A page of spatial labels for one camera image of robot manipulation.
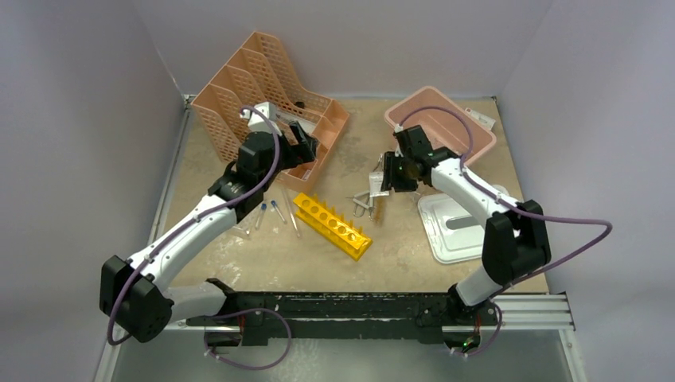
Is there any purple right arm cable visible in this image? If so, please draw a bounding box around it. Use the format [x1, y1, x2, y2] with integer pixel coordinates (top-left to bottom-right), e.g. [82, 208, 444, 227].
[396, 106, 614, 299]

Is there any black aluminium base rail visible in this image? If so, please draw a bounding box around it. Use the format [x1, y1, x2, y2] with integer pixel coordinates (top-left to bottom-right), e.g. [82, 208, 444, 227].
[107, 290, 576, 349]

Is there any brown test tube brush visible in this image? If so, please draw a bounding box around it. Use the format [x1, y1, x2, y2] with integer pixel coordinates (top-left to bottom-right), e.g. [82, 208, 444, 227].
[369, 197, 382, 222]

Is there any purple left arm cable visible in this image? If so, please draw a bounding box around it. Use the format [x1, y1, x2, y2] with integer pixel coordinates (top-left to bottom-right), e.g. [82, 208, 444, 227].
[106, 106, 282, 346]

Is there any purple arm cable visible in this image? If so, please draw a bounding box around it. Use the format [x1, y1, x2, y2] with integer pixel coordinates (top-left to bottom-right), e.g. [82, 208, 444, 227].
[396, 106, 614, 299]
[106, 106, 282, 346]

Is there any blue cap test tube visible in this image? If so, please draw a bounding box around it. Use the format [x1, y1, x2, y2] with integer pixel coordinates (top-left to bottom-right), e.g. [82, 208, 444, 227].
[271, 200, 287, 224]
[254, 202, 267, 230]

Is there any pink mesh file organizer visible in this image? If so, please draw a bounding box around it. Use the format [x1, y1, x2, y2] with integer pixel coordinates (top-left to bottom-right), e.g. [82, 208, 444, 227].
[192, 32, 349, 193]

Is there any pink plastic bin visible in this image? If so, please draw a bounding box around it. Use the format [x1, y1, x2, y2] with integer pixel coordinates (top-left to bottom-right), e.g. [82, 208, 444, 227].
[384, 86, 497, 166]

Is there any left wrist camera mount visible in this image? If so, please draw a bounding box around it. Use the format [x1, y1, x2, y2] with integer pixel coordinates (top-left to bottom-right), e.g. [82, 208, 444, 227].
[241, 101, 282, 135]

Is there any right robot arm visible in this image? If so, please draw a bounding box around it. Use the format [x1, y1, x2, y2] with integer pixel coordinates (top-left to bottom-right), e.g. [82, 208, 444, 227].
[381, 126, 551, 324]

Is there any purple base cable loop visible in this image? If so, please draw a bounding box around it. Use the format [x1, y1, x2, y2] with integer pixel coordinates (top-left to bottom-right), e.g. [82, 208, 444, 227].
[203, 307, 293, 371]

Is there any yellow test tube rack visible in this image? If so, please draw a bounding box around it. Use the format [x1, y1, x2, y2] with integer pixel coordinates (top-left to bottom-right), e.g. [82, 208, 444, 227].
[292, 193, 373, 262]

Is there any white label card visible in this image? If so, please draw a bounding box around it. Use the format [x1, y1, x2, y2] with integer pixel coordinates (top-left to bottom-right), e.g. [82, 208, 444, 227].
[465, 107, 496, 131]

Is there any clear plastic tube tray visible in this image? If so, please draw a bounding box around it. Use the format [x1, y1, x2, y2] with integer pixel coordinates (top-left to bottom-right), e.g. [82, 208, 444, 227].
[230, 221, 252, 239]

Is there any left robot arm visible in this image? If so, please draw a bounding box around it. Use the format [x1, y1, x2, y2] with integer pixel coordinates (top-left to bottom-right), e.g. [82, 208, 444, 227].
[99, 122, 319, 345]

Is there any white bin lid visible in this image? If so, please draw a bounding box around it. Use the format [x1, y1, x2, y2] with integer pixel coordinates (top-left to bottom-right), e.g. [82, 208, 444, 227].
[413, 190, 484, 265]

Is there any plastic bag with ruler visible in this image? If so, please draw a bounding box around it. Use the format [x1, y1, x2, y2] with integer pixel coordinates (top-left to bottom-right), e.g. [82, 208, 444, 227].
[277, 111, 316, 134]

